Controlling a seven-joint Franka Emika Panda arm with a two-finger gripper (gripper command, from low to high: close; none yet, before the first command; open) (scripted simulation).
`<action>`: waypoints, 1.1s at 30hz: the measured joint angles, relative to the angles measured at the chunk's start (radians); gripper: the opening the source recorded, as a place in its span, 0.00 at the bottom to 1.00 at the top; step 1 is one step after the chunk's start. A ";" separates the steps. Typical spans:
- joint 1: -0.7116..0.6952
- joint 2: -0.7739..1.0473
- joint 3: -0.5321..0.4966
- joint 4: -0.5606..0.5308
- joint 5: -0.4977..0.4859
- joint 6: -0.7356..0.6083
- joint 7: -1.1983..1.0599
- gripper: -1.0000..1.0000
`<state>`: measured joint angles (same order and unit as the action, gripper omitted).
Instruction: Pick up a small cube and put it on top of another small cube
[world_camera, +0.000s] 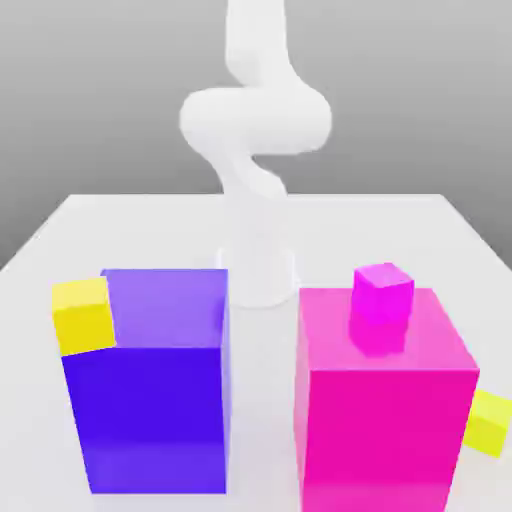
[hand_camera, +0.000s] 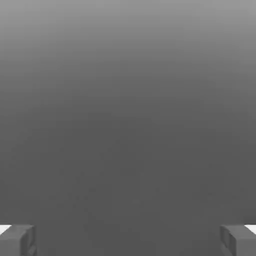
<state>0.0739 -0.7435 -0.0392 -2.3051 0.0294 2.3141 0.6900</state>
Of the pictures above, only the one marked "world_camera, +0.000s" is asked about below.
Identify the small magenta cube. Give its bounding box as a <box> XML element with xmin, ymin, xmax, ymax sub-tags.
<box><xmin>348</xmin><ymin>262</ymin><xmax>416</xmax><ymax>357</ymax></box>

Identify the small lime yellow cube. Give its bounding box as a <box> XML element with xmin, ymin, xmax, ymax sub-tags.
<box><xmin>462</xmin><ymin>388</ymin><xmax>512</xmax><ymax>459</ymax></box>

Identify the large purple box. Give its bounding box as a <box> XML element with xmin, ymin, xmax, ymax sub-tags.
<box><xmin>60</xmin><ymin>267</ymin><xmax>230</xmax><ymax>496</ymax></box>

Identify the large pink box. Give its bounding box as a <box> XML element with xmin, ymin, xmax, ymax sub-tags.
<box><xmin>294</xmin><ymin>286</ymin><xmax>481</xmax><ymax>512</ymax></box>

